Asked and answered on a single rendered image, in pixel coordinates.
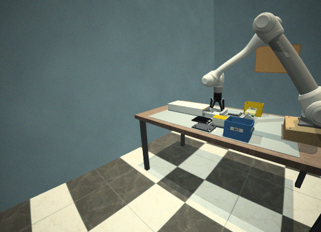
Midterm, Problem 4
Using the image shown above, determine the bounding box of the blue bin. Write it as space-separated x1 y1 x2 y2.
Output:
223 116 254 143

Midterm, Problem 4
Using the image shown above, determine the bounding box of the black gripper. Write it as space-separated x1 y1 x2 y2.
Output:
210 93 225 113

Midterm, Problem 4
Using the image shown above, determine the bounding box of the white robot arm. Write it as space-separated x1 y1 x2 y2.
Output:
202 13 321 129

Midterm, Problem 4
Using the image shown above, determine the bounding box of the pale grey bench mat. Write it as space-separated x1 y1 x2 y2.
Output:
148 110 300 158

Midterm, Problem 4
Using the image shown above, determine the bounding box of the yellow open-top bin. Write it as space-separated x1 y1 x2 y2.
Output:
243 101 264 117

